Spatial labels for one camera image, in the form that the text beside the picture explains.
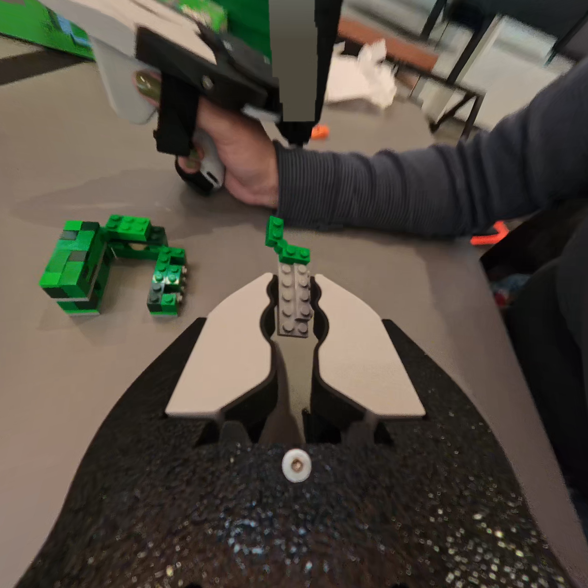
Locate white crumpled paper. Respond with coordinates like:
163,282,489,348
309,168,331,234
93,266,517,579
324,39,398,110

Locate person's dark sweater torso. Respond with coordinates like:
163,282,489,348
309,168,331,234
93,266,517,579
503,207,588,533

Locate black metal cart frame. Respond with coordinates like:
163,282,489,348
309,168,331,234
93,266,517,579
411,0,488,138

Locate grey desk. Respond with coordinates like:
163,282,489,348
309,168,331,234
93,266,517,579
0,34,588,588

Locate grey plate with green bricks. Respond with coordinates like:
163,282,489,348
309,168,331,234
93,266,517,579
265,216,315,339

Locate person's right hand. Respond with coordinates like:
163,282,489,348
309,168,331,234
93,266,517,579
177,99,280,207

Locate green brick u-shaped model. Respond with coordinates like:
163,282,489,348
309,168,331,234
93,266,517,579
39,214,188,318

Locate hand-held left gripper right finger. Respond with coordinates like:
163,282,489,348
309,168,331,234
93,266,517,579
301,274,426,445

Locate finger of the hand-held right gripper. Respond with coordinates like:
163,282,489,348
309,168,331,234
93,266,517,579
43,0,217,126

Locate person's right forearm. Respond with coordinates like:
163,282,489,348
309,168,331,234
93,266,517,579
275,60,588,239

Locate green toy brick box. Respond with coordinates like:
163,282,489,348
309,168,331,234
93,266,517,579
0,0,95,61

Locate wood edged side table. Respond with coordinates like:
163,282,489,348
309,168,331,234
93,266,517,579
337,18,439,72

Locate person's blue jeans legs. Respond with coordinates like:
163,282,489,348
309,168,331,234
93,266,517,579
489,273,529,309

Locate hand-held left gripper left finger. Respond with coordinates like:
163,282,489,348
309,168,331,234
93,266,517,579
164,272,281,445

